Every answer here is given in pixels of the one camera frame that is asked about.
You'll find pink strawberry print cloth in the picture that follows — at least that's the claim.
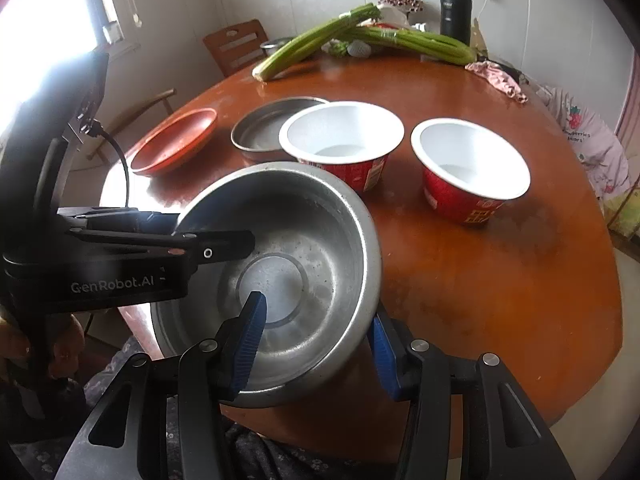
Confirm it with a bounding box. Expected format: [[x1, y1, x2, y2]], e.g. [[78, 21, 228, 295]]
[[537, 85, 633, 206]]

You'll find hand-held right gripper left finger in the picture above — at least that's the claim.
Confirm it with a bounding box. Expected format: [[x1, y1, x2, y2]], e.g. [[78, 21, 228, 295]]
[[55, 291, 268, 480]]

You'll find light wooden armchair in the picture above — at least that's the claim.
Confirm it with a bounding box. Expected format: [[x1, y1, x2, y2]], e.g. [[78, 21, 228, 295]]
[[105, 89, 177, 161]]

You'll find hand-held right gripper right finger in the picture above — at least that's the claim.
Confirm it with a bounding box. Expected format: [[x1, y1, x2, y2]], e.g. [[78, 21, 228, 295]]
[[369, 312, 573, 480]]

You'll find large steel bowl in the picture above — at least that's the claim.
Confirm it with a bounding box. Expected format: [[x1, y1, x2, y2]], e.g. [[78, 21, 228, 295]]
[[150, 161, 383, 408]]

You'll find long celery bunch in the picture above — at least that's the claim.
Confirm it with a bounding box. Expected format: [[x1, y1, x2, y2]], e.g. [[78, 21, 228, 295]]
[[251, 3, 381, 82]]

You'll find wrapped celery bunch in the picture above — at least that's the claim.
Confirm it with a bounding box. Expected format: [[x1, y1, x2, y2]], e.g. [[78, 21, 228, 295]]
[[345, 25, 478, 66]]

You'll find shallow round steel plate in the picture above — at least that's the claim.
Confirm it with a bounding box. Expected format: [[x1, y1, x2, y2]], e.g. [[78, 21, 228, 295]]
[[230, 96, 331, 163]]

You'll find person's dark floral clothing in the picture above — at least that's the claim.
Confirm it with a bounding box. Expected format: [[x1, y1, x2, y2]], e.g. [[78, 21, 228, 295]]
[[0, 335, 416, 480]]

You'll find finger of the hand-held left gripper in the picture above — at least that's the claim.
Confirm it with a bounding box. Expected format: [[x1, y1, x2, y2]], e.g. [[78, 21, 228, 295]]
[[56, 207, 182, 233], [70, 230, 257, 264]]

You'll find person's left hand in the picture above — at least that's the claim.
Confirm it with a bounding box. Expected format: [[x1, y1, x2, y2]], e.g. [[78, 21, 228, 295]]
[[0, 305, 86, 381]]

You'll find brown wooden chair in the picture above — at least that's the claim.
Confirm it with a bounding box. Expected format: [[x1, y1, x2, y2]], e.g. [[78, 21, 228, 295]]
[[203, 19, 271, 79]]

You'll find small steel bowl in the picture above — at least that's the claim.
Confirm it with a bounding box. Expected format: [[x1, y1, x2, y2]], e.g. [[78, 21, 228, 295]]
[[260, 37, 296, 58]]

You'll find window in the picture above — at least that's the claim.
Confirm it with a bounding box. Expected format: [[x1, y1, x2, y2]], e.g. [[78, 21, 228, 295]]
[[0, 0, 121, 126]]

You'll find black cable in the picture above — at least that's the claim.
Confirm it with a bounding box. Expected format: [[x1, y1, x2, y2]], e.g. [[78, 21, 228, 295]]
[[75, 117, 133, 211]]

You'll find pink cartoon door curtain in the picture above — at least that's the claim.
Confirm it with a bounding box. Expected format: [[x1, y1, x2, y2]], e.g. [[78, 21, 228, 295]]
[[602, 50, 640, 241]]

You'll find orange plate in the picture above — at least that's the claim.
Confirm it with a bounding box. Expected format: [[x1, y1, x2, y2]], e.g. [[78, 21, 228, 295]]
[[131, 107, 219, 177]]

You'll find red paper bowl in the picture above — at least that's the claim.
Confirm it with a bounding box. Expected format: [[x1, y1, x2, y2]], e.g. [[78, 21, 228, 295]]
[[278, 101, 405, 193], [411, 118, 531, 228]]

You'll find black thermos bottle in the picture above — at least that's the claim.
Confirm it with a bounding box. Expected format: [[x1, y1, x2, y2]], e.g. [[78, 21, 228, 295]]
[[440, 0, 472, 47]]

